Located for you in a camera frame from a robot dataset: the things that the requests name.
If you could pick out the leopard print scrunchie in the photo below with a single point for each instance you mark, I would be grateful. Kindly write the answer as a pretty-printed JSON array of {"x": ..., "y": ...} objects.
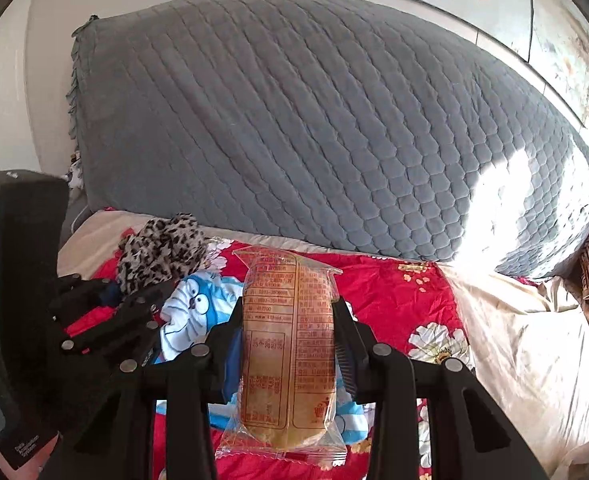
[{"x": 163, "y": 250}]

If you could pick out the blue striped cartoon cloth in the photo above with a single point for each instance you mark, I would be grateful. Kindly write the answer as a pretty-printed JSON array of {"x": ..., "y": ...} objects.
[{"x": 205, "y": 299}]

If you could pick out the grey bedside cushion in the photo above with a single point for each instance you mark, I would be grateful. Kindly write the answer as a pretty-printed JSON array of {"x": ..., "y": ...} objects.
[{"x": 77, "y": 213}]

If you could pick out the snack cake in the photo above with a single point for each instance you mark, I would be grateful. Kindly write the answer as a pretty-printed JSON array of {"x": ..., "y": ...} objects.
[{"x": 287, "y": 392}]

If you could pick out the grey quilted headboard cover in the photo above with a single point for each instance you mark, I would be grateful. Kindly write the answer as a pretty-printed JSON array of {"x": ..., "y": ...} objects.
[{"x": 343, "y": 123}]

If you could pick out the beige bed sheet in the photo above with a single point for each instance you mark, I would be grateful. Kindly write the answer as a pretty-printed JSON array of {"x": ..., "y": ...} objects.
[{"x": 529, "y": 348}]

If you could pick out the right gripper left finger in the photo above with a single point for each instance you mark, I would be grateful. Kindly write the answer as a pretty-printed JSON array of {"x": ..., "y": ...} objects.
[{"x": 117, "y": 442}]

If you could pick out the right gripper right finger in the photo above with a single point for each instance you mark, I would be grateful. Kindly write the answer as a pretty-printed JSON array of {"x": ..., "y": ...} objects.
[{"x": 471, "y": 438}]

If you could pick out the red floral quilt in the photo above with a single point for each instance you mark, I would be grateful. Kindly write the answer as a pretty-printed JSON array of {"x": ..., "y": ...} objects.
[{"x": 409, "y": 306}]

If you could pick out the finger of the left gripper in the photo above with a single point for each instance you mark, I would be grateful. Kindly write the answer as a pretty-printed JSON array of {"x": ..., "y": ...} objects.
[
  {"x": 76, "y": 297},
  {"x": 106, "y": 338}
]

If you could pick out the white wardrobe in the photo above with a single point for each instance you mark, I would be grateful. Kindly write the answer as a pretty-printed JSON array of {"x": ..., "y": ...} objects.
[{"x": 17, "y": 148}]

